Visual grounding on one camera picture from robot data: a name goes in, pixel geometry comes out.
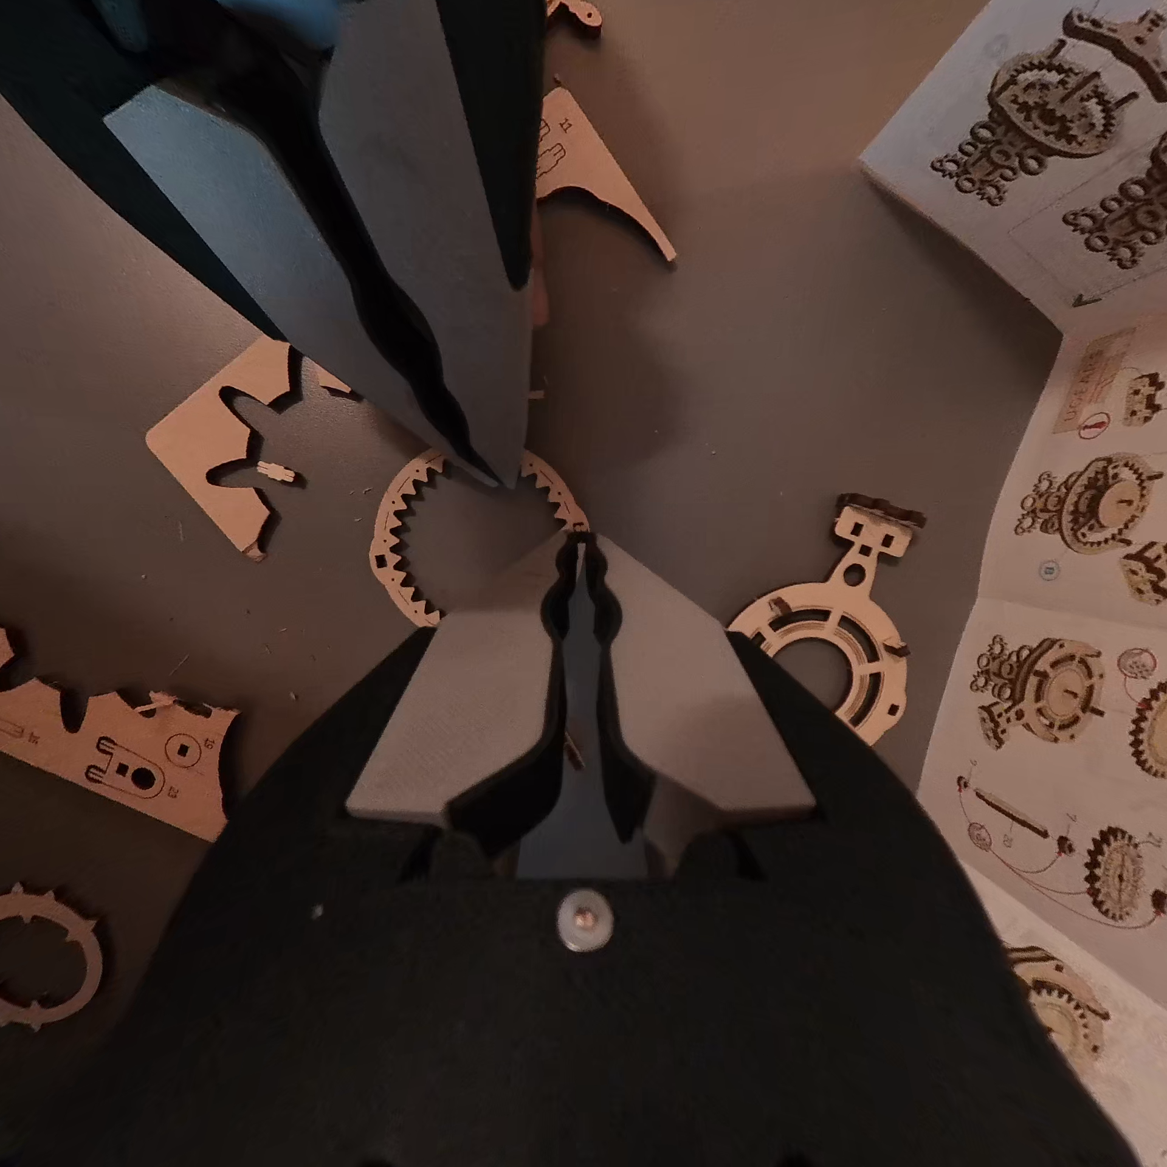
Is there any round wooden frame with handle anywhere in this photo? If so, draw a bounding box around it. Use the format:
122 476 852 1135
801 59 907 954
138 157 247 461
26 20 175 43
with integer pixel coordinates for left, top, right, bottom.
727 493 925 747

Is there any thin spiked wooden ring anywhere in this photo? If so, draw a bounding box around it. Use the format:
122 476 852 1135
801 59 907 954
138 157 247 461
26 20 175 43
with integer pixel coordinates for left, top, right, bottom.
0 883 102 1032

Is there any triangular wooden offcut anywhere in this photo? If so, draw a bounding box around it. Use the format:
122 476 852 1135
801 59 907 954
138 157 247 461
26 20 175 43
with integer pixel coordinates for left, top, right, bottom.
535 86 677 264

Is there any folded instruction leaflet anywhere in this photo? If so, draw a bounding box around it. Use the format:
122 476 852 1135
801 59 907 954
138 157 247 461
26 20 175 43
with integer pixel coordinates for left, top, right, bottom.
856 0 1167 1167

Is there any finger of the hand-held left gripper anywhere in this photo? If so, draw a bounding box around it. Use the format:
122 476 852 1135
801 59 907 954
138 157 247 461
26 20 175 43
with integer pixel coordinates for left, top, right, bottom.
319 0 535 489
102 80 497 487

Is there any long wooden offcut sheet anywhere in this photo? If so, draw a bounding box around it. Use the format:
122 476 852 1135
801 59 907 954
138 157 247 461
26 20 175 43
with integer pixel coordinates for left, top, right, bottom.
0 625 239 842

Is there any square wooden offcut gear cutout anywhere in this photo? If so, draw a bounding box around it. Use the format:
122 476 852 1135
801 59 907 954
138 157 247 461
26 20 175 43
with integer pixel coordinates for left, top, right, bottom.
145 340 365 559

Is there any wooden internal gear ring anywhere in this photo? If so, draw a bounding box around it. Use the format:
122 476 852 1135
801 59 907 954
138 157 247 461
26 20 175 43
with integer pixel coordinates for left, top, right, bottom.
368 447 592 628

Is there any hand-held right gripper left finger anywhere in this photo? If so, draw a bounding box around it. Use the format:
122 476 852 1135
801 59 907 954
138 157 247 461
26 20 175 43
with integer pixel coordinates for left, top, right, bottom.
343 532 581 860

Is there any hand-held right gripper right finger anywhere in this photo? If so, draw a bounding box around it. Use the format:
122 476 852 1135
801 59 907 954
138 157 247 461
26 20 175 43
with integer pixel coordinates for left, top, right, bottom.
583 532 818 879

